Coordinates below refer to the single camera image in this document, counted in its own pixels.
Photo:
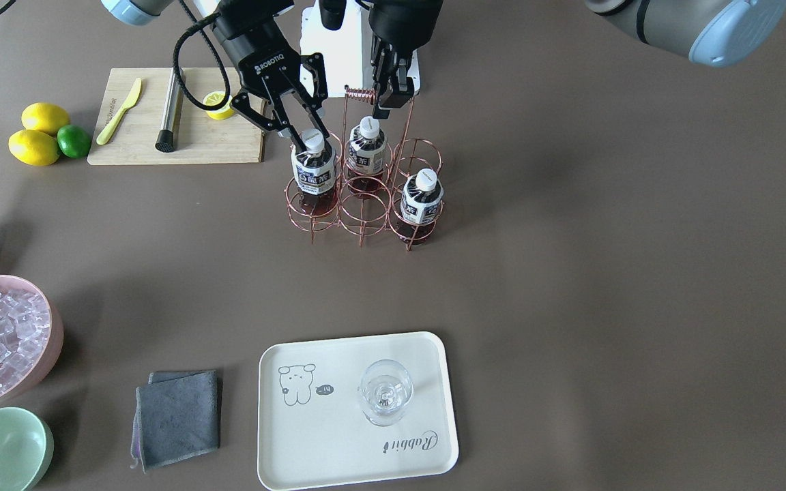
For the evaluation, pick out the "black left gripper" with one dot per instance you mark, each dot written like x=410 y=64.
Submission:
x=398 y=26

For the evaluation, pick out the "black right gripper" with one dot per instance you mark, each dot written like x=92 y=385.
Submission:
x=258 y=53

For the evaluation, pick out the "tea bottle white cap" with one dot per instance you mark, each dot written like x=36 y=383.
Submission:
x=366 y=157
x=315 y=173
x=419 y=207

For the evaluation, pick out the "copper wire bottle basket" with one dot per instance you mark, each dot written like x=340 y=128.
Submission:
x=362 y=214

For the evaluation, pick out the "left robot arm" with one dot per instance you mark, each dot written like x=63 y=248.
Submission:
x=711 y=33

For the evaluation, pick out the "steel muddler black tip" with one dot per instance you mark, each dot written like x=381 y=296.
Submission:
x=166 y=141

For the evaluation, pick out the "bamboo cutting board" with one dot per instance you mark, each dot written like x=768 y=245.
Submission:
x=199 y=139

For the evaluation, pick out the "yellow plastic knife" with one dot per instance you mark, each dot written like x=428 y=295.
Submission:
x=128 y=103

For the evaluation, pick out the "green lime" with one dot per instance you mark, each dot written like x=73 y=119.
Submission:
x=73 y=141

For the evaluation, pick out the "whole lemon upper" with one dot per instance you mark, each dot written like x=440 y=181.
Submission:
x=44 y=117

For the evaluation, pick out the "whole lemon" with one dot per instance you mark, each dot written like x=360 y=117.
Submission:
x=44 y=117
x=34 y=147

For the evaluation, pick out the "whole lemon lower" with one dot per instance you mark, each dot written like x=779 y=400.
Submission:
x=34 y=147

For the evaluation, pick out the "clear wine glass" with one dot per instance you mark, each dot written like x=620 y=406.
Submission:
x=384 y=392

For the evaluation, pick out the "grey folded cloth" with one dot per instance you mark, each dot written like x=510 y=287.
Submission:
x=177 y=417

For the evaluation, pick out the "cream rabbit tray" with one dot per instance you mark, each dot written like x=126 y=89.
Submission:
x=313 y=424

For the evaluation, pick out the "pink bowl of ice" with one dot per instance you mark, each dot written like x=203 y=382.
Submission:
x=31 y=336

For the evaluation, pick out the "green bowl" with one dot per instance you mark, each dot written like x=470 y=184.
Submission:
x=26 y=449

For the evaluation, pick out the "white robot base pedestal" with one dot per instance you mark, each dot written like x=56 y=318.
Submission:
x=340 y=31

